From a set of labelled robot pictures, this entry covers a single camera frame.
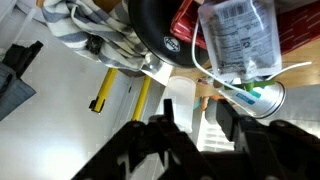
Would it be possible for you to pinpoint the translucent plastic cup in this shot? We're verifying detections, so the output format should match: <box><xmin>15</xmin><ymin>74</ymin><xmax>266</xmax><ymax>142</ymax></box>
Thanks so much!
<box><xmin>162</xmin><ymin>75</ymin><xmax>198</xmax><ymax>134</ymax></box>

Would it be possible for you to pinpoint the grey striped cloth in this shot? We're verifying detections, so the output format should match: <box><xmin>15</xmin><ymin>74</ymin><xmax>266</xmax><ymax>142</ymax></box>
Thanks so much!
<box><xmin>42</xmin><ymin>0</ymin><xmax>165</xmax><ymax>73</ymax></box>

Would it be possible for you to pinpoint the red woven basket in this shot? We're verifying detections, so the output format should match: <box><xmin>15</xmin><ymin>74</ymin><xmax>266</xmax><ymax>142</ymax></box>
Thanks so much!
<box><xmin>169</xmin><ymin>0</ymin><xmax>320</xmax><ymax>56</ymax></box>

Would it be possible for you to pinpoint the black fabric item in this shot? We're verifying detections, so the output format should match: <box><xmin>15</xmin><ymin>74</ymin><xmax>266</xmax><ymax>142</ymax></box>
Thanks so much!
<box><xmin>2</xmin><ymin>40</ymin><xmax>44</xmax><ymax>78</ymax></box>

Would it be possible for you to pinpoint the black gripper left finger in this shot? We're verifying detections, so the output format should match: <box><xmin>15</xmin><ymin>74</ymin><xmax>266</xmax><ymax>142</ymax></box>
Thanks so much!
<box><xmin>71</xmin><ymin>98</ymin><xmax>214</xmax><ymax>180</ymax></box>

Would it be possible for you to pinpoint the grey sofa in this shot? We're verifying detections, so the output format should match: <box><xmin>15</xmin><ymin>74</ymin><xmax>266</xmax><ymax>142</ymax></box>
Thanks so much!
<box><xmin>0</xmin><ymin>63</ymin><xmax>37</xmax><ymax>121</ymax></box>

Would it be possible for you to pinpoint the orange octopus plush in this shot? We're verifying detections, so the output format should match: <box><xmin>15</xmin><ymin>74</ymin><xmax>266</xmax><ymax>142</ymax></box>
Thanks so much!
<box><xmin>199</xmin><ymin>94</ymin><xmax>223</xmax><ymax>113</ymax></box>

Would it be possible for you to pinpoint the white cable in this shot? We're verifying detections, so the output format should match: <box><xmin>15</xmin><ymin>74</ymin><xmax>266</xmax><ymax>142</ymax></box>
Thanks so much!
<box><xmin>191</xmin><ymin>18</ymin><xmax>313</xmax><ymax>95</ymax></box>

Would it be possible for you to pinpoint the wooden table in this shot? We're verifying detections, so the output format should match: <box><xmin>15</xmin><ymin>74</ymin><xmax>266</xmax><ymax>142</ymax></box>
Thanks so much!
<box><xmin>34</xmin><ymin>0</ymin><xmax>320</xmax><ymax>122</ymax></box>

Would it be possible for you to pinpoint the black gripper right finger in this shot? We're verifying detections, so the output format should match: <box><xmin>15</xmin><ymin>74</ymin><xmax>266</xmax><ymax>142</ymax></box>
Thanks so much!
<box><xmin>216</xmin><ymin>99</ymin><xmax>320</xmax><ymax>180</ymax></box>

